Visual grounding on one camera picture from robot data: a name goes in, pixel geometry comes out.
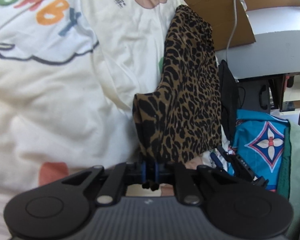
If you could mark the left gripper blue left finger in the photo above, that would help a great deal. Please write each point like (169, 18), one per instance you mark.
(137, 174)

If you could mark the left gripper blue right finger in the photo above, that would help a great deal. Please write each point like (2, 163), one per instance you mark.
(161, 173)

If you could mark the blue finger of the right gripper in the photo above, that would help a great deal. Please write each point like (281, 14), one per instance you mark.
(224, 153)
(218, 161)

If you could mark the leopard print skirt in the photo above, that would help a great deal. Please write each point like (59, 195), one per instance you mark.
(181, 119)

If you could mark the blue patterned fabric bag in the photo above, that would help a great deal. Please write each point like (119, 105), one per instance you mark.
(260, 139)

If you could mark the mint green cloth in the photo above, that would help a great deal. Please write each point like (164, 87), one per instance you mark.
(288, 184)

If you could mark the folded black garment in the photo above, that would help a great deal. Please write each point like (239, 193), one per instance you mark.
(229, 100)

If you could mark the black bag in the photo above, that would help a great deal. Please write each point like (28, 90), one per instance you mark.
(254, 96)

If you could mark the cream bear print blanket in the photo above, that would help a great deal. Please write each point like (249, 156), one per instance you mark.
(69, 70)

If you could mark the flattened brown cardboard box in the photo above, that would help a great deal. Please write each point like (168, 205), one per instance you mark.
(215, 12)

